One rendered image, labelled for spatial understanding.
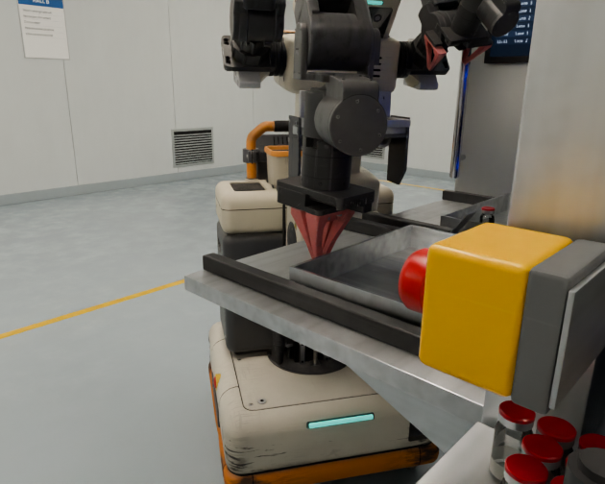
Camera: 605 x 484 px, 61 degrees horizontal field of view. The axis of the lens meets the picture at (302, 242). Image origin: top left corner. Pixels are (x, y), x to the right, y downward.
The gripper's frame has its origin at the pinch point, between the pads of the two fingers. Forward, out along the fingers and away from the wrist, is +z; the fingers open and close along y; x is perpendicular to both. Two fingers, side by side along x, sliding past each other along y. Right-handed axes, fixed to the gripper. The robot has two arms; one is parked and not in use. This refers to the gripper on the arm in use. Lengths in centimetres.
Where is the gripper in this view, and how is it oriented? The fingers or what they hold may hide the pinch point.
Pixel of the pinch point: (320, 257)
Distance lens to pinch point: 62.7
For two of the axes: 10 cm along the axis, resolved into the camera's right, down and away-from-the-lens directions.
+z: -0.5, 9.4, 3.4
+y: 7.1, 2.8, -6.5
